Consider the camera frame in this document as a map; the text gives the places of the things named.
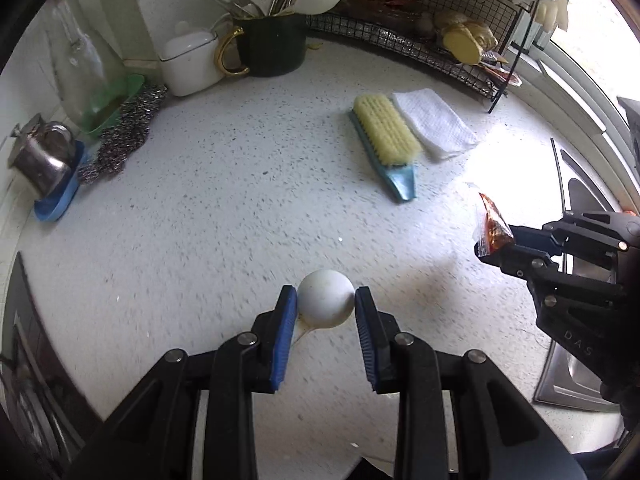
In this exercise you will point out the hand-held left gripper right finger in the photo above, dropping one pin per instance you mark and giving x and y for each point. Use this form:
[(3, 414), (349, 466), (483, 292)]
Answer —
[(367, 340)]

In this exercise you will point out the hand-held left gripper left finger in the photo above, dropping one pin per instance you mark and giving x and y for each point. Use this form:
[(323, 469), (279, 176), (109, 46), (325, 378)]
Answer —
[(282, 340)]

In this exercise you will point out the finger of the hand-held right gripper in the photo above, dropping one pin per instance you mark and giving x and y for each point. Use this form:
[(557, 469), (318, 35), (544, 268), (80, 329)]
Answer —
[(520, 262), (575, 227)]

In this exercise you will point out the orange snack packet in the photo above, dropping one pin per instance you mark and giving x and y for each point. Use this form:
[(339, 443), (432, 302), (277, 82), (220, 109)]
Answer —
[(492, 227)]

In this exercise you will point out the white plastic scoop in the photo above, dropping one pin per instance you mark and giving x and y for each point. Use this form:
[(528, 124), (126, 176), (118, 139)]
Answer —
[(325, 297)]

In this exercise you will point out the stainless steel sink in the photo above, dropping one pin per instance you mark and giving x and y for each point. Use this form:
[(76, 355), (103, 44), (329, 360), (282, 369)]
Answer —
[(565, 385)]

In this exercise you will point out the white folded napkin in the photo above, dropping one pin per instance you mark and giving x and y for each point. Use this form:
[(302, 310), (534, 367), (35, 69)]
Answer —
[(435, 125)]

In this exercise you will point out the red foil packet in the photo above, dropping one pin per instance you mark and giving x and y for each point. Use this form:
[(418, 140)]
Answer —
[(500, 72)]

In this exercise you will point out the yellow bristle scrub brush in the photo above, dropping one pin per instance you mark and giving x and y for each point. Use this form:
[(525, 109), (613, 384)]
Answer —
[(385, 130)]

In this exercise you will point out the ginger root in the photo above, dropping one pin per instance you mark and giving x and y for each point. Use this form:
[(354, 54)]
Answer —
[(465, 42)]

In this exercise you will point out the pale rubber glove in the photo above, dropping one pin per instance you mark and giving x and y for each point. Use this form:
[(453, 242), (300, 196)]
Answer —
[(552, 12)]

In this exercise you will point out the black glass gas cooktop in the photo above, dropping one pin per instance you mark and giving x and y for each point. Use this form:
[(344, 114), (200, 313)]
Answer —
[(30, 385)]

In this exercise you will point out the blue saucer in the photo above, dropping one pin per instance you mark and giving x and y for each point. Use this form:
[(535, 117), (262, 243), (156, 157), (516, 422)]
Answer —
[(57, 205)]

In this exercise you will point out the steel wool scouring pad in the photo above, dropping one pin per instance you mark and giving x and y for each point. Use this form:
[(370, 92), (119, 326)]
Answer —
[(125, 130)]

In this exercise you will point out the green plastic dish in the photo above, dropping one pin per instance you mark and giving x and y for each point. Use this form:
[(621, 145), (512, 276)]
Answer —
[(115, 105)]

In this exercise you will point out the white ceramic lidded jar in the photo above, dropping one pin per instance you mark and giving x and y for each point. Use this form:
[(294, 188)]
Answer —
[(190, 65)]

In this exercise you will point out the small steel teapot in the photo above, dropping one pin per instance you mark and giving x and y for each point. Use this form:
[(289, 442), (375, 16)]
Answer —
[(42, 160)]

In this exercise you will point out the clear glass carafe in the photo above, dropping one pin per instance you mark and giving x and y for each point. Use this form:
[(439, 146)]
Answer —
[(85, 70)]

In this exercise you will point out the white window frame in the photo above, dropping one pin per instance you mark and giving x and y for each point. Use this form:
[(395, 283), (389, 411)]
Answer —
[(575, 105)]

